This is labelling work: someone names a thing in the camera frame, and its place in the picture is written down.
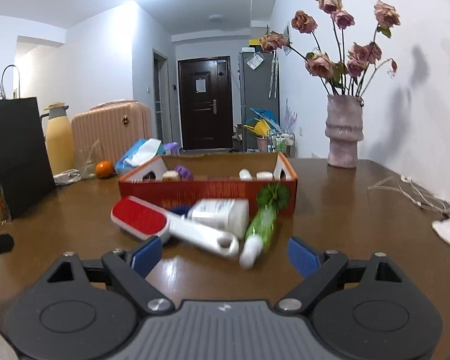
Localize yellow thermos jug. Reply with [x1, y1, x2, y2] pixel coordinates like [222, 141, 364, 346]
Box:
[40, 102, 74, 176]

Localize pink suitcase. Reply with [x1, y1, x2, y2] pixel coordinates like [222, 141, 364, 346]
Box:
[71, 100, 152, 164]

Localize blue tissue pack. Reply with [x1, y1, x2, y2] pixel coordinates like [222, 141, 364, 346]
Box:
[114, 138, 165, 176]

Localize dried pink roses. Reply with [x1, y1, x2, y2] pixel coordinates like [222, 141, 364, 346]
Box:
[259, 0, 401, 100]

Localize green spray bottle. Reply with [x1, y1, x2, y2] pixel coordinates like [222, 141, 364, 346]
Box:
[239, 205, 277, 269]

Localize blue gear cap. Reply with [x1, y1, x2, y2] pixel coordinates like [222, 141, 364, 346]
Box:
[170, 205, 192, 215]

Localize white coiled cable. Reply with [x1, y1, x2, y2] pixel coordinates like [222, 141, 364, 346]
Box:
[52, 168, 83, 187]

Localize orange cardboard box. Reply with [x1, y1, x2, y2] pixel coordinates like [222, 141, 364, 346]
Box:
[118, 153, 298, 215]

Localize white bottle cap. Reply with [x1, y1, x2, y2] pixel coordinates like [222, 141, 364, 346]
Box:
[256, 172, 274, 180]

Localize orange fruit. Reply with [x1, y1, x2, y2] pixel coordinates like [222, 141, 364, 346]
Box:
[95, 160, 115, 179]

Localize grey refrigerator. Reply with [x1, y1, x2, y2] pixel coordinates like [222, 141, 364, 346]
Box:
[239, 51, 280, 152]

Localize beige cube adapter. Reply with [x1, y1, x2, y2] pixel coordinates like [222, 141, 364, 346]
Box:
[161, 170, 182, 181]

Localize pink ceramic vase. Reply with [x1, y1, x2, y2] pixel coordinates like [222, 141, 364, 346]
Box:
[325, 95, 363, 169]

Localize red lint brush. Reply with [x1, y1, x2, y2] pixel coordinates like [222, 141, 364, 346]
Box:
[110, 196, 240, 258]

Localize purple gear cap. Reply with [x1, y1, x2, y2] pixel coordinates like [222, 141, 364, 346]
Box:
[175, 165, 194, 180]

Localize wire rack with bottles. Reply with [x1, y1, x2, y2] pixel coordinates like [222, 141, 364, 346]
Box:
[268, 130, 296, 158]

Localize yellow blue toy pile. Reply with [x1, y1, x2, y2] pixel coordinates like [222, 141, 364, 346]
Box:
[243, 107, 282, 137]

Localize dark entrance door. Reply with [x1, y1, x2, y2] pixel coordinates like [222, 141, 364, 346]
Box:
[178, 56, 233, 150]

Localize yellow box on fridge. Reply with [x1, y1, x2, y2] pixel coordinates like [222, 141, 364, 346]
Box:
[249, 39, 261, 47]

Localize white rectangular bottle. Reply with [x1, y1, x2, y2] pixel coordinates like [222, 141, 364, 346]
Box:
[187, 198, 249, 240]

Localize clear glass cup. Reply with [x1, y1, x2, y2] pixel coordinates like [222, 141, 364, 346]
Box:
[74, 139, 101, 180]

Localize black paper bag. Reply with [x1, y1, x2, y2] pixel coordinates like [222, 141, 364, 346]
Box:
[0, 77, 56, 219]

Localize white earphone cable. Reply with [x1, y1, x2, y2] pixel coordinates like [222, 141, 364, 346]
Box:
[366, 174, 450, 218]

